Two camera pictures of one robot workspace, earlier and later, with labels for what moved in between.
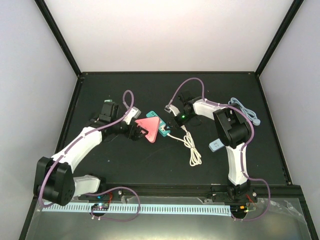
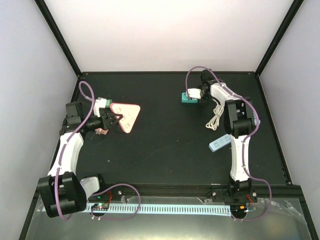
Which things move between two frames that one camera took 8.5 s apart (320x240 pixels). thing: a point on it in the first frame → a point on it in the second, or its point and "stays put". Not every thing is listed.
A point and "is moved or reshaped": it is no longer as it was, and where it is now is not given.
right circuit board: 239,208 stays put
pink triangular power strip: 151,124 is moved or reshaped
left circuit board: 101,206 stays put
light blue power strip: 216,145 stays put
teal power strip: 162,131 is moved or reshaped
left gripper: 135,136 → 106,121
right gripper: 177,122 → 206,102
